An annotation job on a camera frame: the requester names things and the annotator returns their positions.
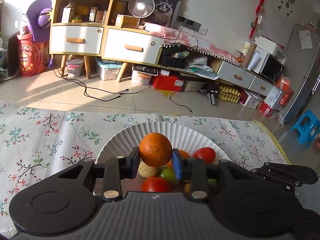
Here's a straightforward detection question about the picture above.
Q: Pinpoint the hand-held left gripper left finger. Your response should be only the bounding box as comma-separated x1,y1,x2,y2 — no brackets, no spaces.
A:
40,147,140,201

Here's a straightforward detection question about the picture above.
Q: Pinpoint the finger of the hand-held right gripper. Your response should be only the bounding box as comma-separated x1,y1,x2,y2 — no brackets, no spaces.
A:
250,162,317,187

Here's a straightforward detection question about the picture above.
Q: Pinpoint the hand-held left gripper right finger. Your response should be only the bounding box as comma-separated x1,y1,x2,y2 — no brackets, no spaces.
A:
172,149,280,201

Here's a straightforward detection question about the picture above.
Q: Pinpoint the large orange tomato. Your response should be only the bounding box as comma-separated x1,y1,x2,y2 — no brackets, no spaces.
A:
172,149,192,169

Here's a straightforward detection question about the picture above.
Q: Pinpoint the large green jujube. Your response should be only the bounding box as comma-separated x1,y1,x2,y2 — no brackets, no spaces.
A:
159,167,179,187

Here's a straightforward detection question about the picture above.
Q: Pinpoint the brown longan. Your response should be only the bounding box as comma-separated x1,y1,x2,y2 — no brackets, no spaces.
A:
138,160,160,178

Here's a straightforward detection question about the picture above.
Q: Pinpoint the large mandarin orange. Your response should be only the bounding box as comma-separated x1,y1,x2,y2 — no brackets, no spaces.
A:
139,132,173,167

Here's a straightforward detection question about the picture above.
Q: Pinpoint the white ribbed plate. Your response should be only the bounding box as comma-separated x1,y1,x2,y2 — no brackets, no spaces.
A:
93,122,232,197

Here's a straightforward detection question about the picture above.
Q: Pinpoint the red tomato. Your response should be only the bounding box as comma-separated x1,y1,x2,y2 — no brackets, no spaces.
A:
141,176,173,192
192,147,216,165

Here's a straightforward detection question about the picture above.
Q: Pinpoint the blue plastic stool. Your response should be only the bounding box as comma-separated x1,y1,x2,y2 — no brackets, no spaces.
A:
291,109,320,146

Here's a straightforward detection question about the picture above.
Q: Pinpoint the red snack box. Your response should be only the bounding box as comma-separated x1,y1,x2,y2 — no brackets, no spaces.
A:
258,102,275,117

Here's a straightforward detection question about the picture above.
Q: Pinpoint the blue white carton box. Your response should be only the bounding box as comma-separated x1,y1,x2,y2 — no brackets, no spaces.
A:
264,86,285,109

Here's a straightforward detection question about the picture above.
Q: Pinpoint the clear storage bin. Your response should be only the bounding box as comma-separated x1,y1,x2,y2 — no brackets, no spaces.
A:
66,57,85,78
131,66,158,85
183,79,204,93
96,58,123,81

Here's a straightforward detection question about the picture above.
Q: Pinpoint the black handheld device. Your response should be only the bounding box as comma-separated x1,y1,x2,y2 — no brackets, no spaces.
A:
197,83,218,105

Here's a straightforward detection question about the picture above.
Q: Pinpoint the white box with round logo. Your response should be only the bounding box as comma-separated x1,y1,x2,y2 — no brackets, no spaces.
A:
240,90,262,110

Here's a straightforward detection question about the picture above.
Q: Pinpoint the yellow egg tray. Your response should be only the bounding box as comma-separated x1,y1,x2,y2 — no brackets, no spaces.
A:
218,84,241,103

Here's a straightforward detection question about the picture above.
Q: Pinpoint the orange packet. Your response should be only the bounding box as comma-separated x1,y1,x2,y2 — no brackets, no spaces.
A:
275,75,295,100

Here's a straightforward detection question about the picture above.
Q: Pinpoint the floral tablecloth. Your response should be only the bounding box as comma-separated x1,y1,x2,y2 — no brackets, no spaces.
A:
0,100,292,238

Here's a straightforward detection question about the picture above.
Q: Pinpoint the black flat electronic device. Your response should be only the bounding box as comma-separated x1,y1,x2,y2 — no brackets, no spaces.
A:
133,65,158,75

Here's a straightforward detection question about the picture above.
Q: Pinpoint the pile of papers and bags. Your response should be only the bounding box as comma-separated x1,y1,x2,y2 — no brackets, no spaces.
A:
187,57,220,80

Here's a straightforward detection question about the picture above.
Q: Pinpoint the black case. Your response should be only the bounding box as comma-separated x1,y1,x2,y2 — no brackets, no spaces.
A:
161,50,190,68

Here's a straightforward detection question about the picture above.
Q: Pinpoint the low cabinet with grey drawers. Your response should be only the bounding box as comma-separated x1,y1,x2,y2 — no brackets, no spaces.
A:
160,44,275,97

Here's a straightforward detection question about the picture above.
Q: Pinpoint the grey refrigerator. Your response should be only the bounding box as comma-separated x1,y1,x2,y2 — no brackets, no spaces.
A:
283,24,320,123

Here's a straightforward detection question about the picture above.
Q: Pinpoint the black microwave oven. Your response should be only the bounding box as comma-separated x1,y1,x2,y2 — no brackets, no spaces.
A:
259,52,285,82

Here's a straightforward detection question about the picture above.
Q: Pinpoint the white paper roll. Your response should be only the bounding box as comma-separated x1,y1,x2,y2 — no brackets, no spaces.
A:
247,52,262,71

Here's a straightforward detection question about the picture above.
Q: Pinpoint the pink patterned cloth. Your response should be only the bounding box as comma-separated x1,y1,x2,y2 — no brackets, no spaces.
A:
144,22,247,65

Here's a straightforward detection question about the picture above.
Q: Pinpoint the white appliance box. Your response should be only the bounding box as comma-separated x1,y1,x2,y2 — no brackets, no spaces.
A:
254,35,287,58

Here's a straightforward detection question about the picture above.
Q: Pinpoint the cardboard box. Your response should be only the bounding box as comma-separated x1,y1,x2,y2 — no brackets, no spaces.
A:
114,14,138,29

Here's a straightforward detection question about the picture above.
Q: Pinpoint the red printed bucket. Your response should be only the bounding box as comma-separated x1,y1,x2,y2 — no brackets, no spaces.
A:
16,34,49,77

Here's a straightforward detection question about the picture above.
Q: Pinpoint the small pink box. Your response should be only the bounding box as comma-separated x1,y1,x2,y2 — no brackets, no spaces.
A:
96,10,108,23

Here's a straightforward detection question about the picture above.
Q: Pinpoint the white desk fan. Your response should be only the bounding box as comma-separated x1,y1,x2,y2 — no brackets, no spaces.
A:
128,0,155,29

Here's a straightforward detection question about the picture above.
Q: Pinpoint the framed cat picture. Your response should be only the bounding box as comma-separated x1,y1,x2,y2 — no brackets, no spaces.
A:
145,0,185,28

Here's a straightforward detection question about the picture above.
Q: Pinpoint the black upright panel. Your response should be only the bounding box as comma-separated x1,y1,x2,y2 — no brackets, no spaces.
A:
7,31,21,77

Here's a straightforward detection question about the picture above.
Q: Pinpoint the white carton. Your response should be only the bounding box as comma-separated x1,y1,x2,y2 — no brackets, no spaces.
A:
61,3,75,24

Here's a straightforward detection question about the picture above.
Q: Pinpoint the purple plush toy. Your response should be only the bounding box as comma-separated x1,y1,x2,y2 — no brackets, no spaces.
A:
21,0,53,43

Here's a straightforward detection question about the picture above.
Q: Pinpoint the black floor cable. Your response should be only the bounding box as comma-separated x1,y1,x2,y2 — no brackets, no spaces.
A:
169,91,193,113
119,85,153,98
52,55,129,103

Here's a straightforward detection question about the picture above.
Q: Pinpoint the black power cord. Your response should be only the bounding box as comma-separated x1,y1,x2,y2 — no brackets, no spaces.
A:
175,21,200,63

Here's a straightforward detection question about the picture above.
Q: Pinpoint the grey wall socket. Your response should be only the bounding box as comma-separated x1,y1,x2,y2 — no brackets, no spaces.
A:
178,16,202,32

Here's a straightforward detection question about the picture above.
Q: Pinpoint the red wall hanging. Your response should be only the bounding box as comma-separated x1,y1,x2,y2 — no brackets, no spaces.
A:
249,0,271,38

